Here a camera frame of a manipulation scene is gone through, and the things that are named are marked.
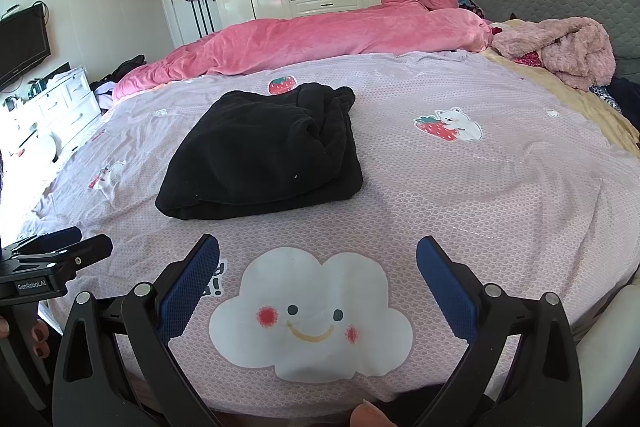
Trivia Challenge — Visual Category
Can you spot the pink fluffy garment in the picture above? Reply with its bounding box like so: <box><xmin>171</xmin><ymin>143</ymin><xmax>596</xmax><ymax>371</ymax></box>
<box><xmin>491</xmin><ymin>17</ymin><xmax>617</xmax><ymax>92</ymax></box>

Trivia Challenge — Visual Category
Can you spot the pale yellow blanket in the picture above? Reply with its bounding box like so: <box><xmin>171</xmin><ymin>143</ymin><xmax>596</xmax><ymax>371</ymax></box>
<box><xmin>482</xmin><ymin>19</ymin><xmax>640</xmax><ymax>158</ymax></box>

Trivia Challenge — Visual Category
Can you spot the black television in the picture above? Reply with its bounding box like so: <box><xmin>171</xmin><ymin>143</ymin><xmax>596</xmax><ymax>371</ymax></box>
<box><xmin>0</xmin><ymin>3</ymin><xmax>52</xmax><ymax>90</ymax></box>

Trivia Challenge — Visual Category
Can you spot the pink duvet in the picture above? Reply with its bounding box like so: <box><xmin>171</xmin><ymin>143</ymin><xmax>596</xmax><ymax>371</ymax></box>
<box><xmin>111</xmin><ymin>0</ymin><xmax>493</xmax><ymax>102</ymax></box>

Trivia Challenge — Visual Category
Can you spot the multicoloured patterned cloth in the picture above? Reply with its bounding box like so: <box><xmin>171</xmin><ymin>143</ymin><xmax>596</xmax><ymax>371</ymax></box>
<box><xmin>450</xmin><ymin>0</ymin><xmax>486</xmax><ymax>18</ymax></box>

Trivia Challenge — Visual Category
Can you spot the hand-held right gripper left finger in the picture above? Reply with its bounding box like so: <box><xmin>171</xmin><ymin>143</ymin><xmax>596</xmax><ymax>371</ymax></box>
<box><xmin>52</xmin><ymin>234</ymin><xmax>221</xmax><ymax>427</ymax></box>

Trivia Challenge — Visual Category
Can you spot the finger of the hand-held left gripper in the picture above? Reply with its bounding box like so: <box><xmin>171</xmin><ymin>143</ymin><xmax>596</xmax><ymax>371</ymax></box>
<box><xmin>10</xmin><ymin>227</ymin><xmax>83</xmax><ymax>256</ymax></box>
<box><xmin>50</xmin><ymin>234</ymin><xmax>114</xmax><ymax>275</ymax></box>

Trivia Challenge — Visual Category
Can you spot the pile of dark clothes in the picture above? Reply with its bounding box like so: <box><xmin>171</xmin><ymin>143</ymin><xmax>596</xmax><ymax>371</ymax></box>
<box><xmin>90</xmin><ymin>54</ymin><xmax>148</xmax><ymax>112</ymax></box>

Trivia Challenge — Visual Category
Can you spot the dark blue cloth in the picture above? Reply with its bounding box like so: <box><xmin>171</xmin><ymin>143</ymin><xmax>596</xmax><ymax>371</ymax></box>
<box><xmin>590</xmin><ymin>77</ymin><xmax>640</xmax><ymax>118</ymax></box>

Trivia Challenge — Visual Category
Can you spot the black sweater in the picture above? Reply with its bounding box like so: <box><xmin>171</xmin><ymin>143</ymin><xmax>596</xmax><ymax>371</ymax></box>
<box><xmin>155</xmin><ymin>83</ymin><xmax>364</xmax><ymax>221</ymax></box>

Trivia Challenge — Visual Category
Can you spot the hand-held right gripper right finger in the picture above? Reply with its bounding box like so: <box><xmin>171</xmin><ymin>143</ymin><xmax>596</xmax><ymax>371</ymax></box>
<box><xmin>416</xmin><ymin>235</ymin><xmax>583</xmax><ymax>427</ymax></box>

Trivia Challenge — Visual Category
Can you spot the person's left hand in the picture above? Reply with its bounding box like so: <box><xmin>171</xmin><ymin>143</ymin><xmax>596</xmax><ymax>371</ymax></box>
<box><xmin>29</xmin><ymin>323</ymin><xmax>52</xmax><ymax>360</ymax></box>

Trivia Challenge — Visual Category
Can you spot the white dresser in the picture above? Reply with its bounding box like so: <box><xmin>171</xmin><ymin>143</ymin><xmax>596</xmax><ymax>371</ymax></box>
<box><xmin>0</xmin><ymin>67</ymin><xmax>103</xmax><ymax>158</ymax></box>

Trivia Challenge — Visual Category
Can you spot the person's right hand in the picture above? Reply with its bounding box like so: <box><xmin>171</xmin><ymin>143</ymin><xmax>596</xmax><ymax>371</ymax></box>
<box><xmin>350</xmin><ymin>399</ymin><xmax>396</xmax><ymax>427</ymax></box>

